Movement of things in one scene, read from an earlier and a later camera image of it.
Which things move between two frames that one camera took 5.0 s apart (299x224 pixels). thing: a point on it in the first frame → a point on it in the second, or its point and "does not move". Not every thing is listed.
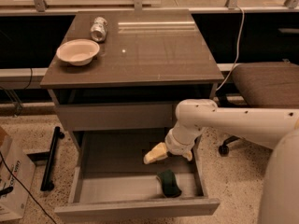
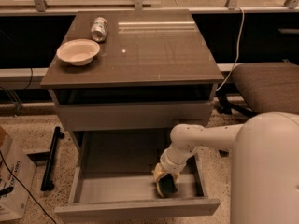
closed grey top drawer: (118, 116) does not move
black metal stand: (48, 180) does not move
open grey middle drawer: (111, 180) does not move
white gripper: (175, 147) → (168, 165)
